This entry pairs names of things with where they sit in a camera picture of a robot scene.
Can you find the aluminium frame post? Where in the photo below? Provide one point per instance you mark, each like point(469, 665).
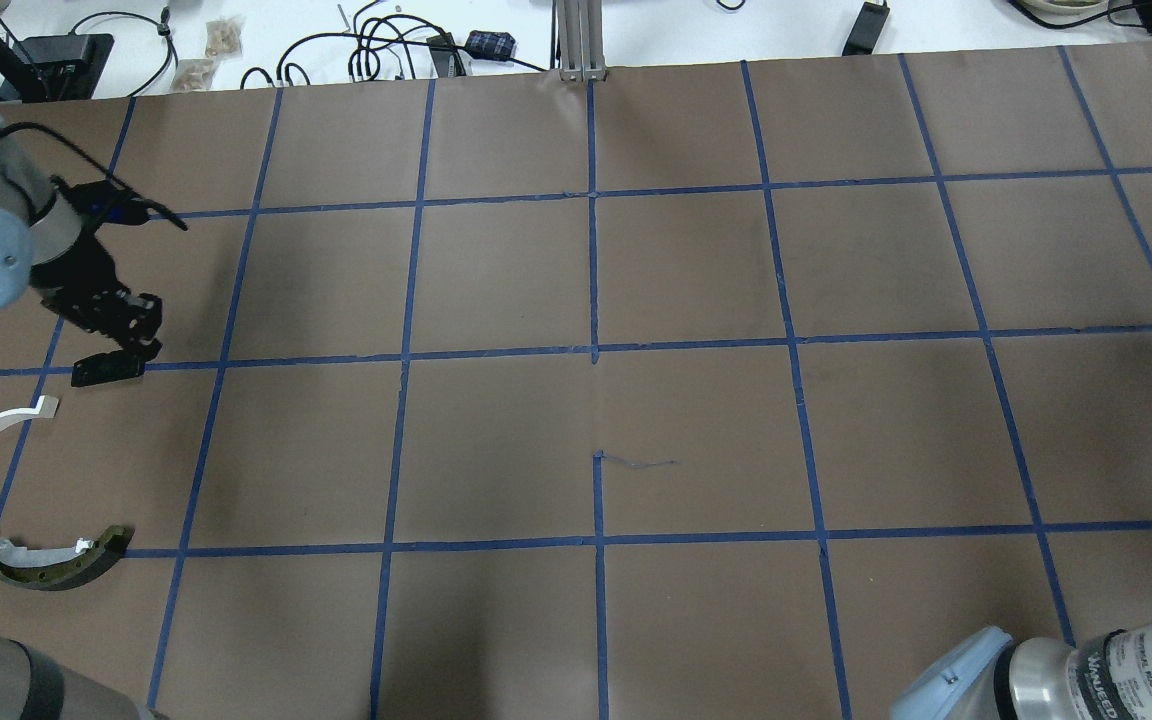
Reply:
point(580, 40)

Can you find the black power adapter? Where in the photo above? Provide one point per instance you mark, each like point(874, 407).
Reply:
point(867, 28)

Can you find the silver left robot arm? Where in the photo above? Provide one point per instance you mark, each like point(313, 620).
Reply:
point(49, 243)

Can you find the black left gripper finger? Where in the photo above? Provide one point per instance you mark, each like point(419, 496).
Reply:
point(100, 369)

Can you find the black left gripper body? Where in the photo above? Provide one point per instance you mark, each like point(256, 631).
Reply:
point(82, 266)

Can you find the olive brake shoe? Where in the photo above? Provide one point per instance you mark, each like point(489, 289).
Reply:
point(63, 569)

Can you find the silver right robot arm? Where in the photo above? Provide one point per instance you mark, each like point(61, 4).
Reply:
point(991, 676)

